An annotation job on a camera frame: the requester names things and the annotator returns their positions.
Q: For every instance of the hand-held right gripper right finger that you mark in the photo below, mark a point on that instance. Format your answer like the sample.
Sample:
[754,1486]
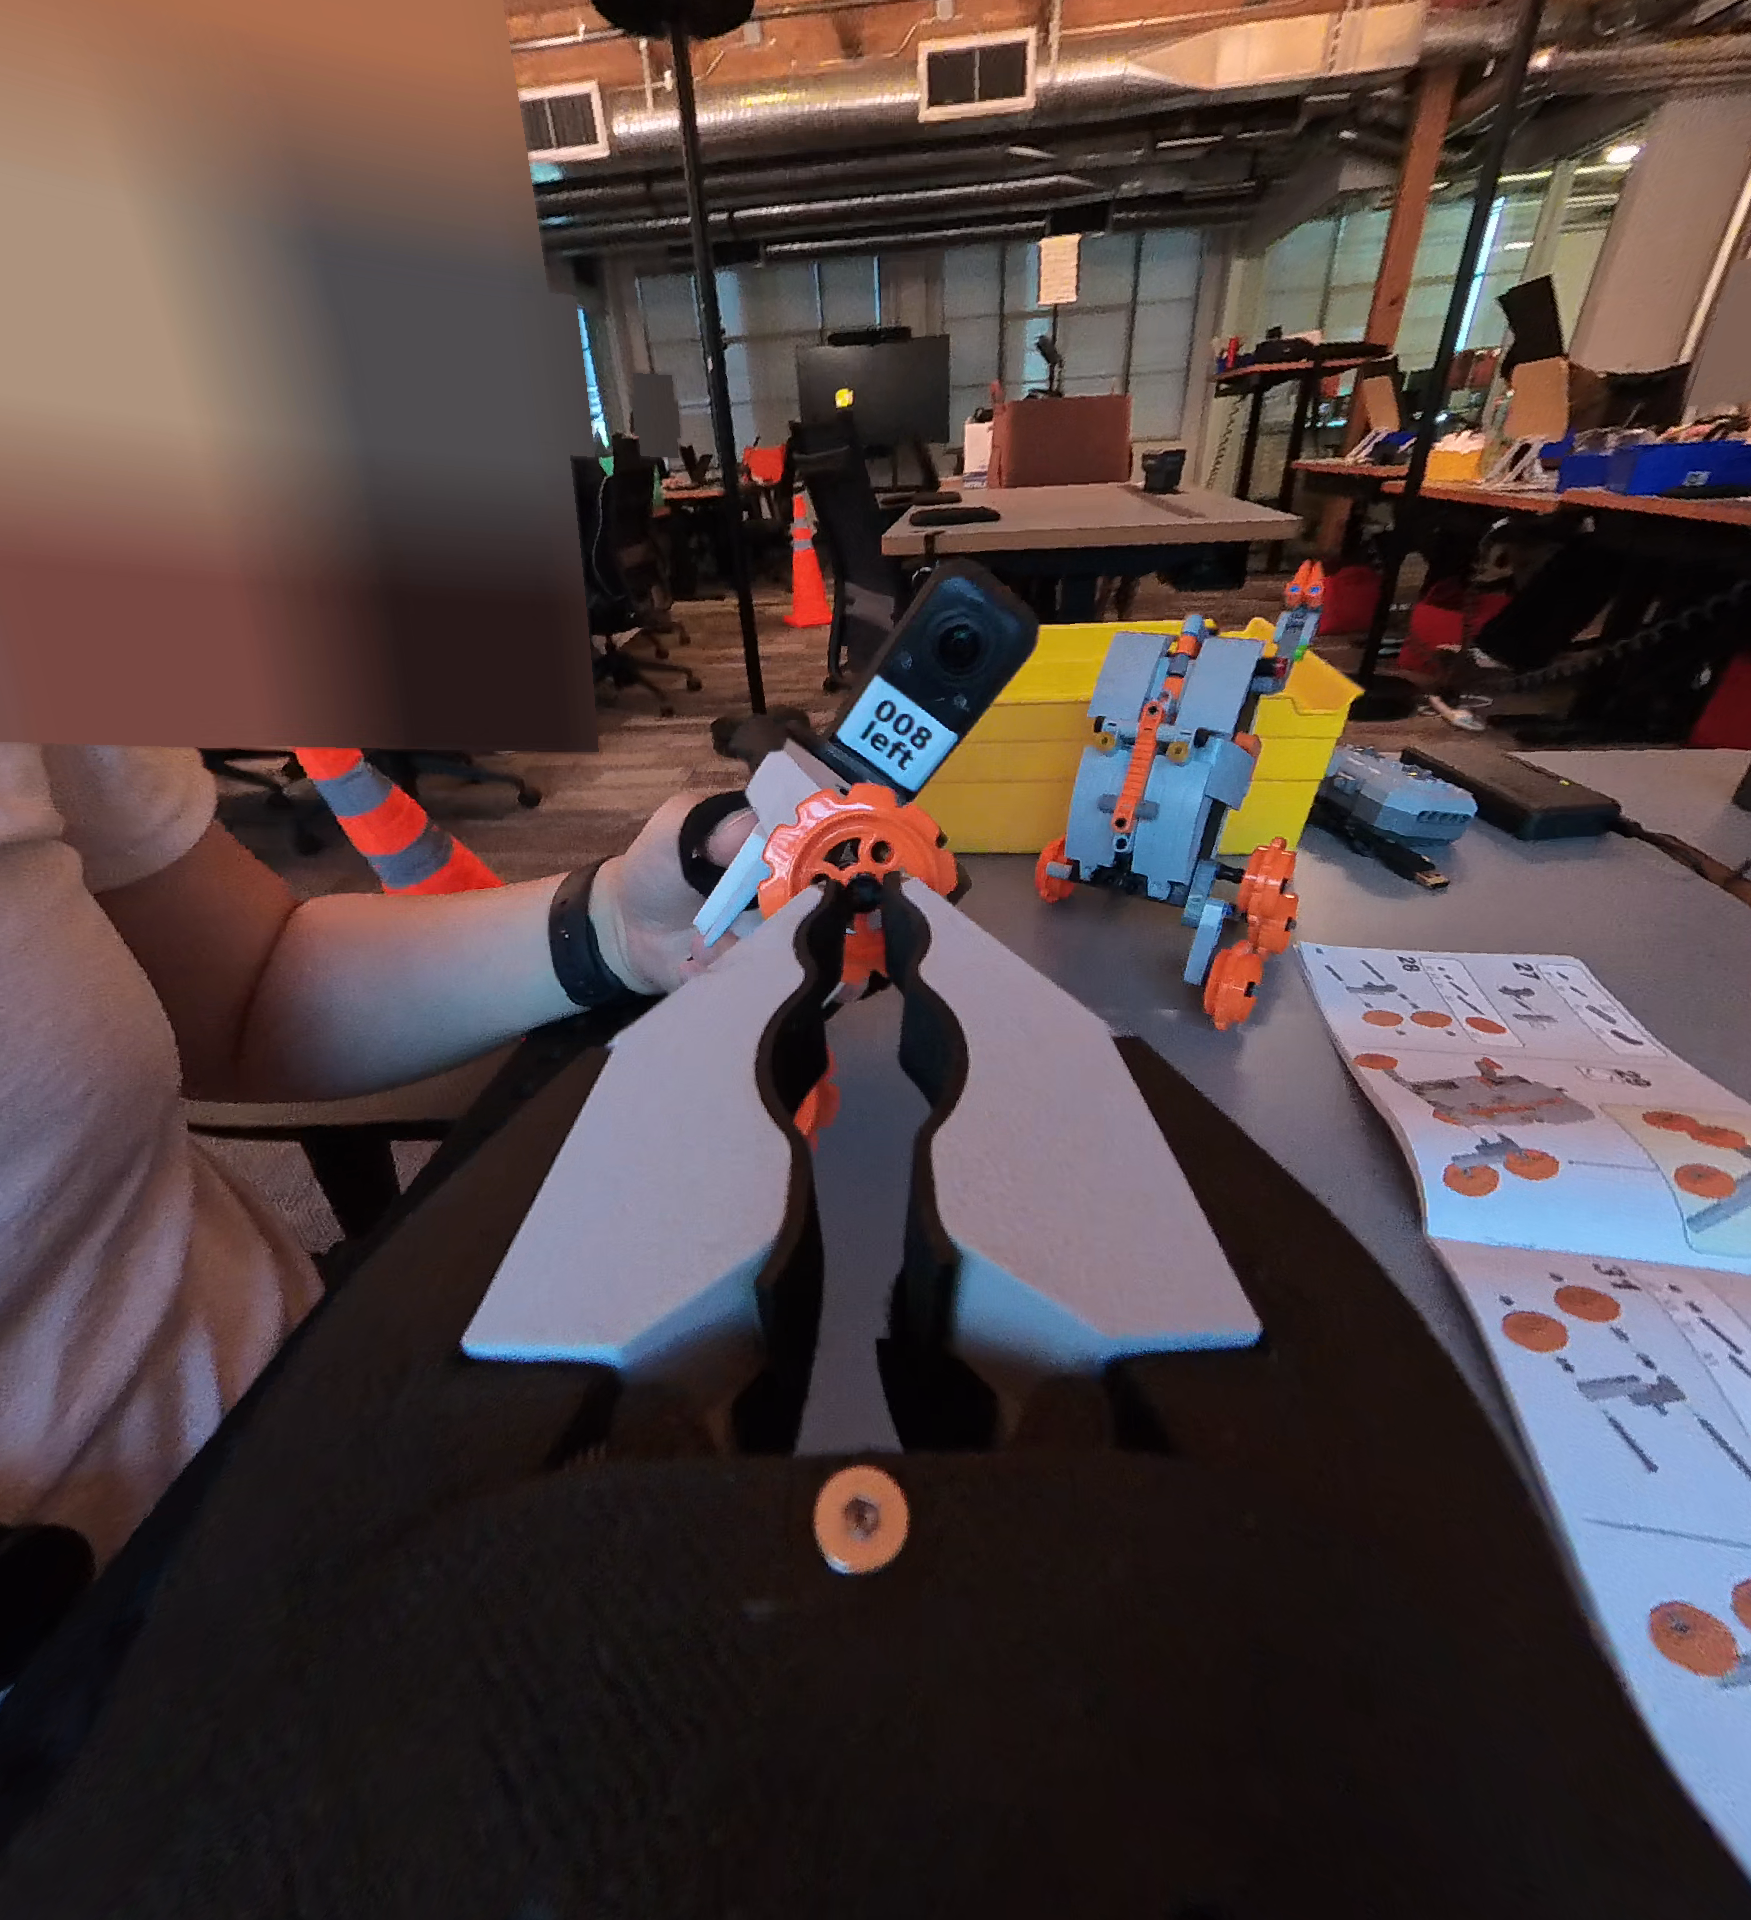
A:
[1086,1198]

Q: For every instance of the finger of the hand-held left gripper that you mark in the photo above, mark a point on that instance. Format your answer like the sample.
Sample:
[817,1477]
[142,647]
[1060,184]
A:
[733,907]

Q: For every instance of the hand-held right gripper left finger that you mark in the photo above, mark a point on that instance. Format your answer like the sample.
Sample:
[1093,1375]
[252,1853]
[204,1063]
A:
[637,1198]

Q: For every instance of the grey beam orange wheel assembly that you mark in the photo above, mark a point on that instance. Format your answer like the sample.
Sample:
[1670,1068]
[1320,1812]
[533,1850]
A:
[794,849]

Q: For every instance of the person's left forearm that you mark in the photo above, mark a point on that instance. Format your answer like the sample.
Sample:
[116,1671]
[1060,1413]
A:
[413,974]

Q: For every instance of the grey desk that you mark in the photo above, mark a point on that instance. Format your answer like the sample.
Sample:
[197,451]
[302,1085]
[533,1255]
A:
[1086,974]

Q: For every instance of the person's left hand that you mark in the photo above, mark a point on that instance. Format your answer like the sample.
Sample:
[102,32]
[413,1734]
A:
[639,913]

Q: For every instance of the yellow storage bin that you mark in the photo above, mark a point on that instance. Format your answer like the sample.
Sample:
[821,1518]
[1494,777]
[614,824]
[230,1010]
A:
[1007,751]

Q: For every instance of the black office chair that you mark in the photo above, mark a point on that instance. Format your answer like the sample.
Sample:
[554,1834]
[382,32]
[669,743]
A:
[856,539]
[628,587]

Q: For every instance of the black wristband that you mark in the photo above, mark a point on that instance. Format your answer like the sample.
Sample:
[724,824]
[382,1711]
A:
[575,941]

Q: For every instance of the plain office table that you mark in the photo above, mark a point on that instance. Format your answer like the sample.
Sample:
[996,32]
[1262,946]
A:
[1102,522]

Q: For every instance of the brown panel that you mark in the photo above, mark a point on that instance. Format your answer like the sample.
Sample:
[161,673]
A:
[1060,438]

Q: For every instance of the grey orange block robot model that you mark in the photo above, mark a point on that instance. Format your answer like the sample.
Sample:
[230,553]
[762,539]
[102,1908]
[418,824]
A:
[1175,780]

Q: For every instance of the grey mesh office chair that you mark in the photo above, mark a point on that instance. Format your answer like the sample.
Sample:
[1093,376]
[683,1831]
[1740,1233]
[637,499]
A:
[366,1118]

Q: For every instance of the black monitor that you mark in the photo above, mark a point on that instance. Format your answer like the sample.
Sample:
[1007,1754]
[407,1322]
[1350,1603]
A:
[877,394]

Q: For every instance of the striped orange traffic cone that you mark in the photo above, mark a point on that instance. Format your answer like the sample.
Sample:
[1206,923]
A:
[395,841]

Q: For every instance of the black light stand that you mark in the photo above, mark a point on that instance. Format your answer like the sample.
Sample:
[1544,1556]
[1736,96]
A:
[705,371]
[1456,299]

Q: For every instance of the red storage bin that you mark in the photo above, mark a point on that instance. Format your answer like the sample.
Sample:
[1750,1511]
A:
[1444,623]
[1344,603]
[1740,699]

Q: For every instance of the white paper sign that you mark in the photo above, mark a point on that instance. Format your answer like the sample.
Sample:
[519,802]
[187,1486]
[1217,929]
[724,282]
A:
[1059,268]

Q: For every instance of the grey battery hub block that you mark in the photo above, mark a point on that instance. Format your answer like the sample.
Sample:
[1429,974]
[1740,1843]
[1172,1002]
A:
[1391,793]

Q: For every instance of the small yellow bin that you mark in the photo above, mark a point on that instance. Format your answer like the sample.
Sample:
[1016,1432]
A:
[1456,461]

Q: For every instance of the black power adapter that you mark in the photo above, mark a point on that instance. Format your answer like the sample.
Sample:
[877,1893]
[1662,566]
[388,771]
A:
[1520,793]

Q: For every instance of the person's light t-shirt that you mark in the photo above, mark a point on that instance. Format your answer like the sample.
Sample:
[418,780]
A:
[52,1198]

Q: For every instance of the open instruction booklet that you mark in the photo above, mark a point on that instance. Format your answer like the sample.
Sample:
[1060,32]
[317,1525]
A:
[1612,1501]

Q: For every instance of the cardboard box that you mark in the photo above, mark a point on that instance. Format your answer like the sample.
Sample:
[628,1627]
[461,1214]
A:
[1568,394]

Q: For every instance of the long wooden table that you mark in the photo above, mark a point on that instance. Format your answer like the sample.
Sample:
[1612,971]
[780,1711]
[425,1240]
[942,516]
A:
[1637,504]

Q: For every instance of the blue plastic bin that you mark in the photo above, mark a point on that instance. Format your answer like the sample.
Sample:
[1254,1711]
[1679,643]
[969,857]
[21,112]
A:
[1691,468]

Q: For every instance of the metal air duct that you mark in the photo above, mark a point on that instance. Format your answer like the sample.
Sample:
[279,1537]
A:
[817,96]

